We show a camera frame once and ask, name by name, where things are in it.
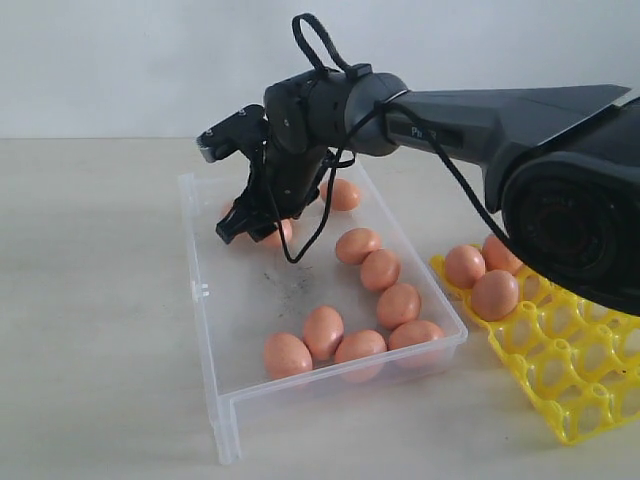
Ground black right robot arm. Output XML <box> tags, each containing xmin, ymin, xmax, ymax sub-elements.
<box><xmin>197</xmin><ymin>69</ymin><xmax>639</xmax><ymax>315</ymax></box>

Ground clear plastic box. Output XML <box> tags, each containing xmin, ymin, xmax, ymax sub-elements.
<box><xmin>179</xmin><ymin>165</ymin><xmax>468</xmax><ymax>465</ymax></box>

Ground black camera cable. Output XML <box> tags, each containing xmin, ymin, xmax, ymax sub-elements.
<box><xmin>269</xmin><ymin>13</ymin><xmax>516</xmax><ymax>264</ymax></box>

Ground brown egg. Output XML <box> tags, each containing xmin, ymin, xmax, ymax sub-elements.
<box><xmin>263</xmin><ymin>332</ymin><xmax>313</xmax><ymax>380</ymax></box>
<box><xmin>470</xmin><ymin>270</ymin><xmax>519</xmax><ymax>322</ymax></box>
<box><xmin>220</xmin><ymin>202</ymin><xmax>233</xmax><ymax>218</ymax></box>
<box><xmin>481</xmin><ymin>234</ymin><xmax>523</xmax><ymax>275</ymax></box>
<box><xmin>334</xmin><ymin>329</ymin><xmax>387</xmax><ymax>383</ymax></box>
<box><xmin>262</xmin><ymin>217</ymin><xmax>294</xmax><ymax>249</ymax></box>
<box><xmin>360</xmin><ymin>248</ymin><xmax>401</xmax><ymax>292</ymax></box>
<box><xmin>376</xmin><ymin>283</ymin><xmax>422</xmax><ymax>330</ymax></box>
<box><xmin>444</xmin><ymin>245</ymin><xmax>486</xmax><ymax>289</ymax></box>
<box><xmin>302</xmin><ymin>305</ymin><xmax>344</xmax><ymax>361</ymax></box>
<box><xmin>335</xmin><ymin>227</ymin><xmax>382</xmax><ymax>265</ymax></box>
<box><xmin>319</xmin><ymin>178</ymin><xmax>361</xmax><ymax>212</ymax></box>
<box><xmin>388</xmin><ymin>320</ymin><xmax>445</xmax><ymax>369</ymax></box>

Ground yellow plastic egg tray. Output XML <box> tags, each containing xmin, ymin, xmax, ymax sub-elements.
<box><xmin>429</xmin><ymin>255</ymin><xmax>639</xmax><ymax>445</ymax></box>

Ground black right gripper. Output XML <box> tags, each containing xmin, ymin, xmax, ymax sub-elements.
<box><xmin>215</xmin><ymin>165</ymin><xmax>320</xmax><ymax>244</ymax></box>

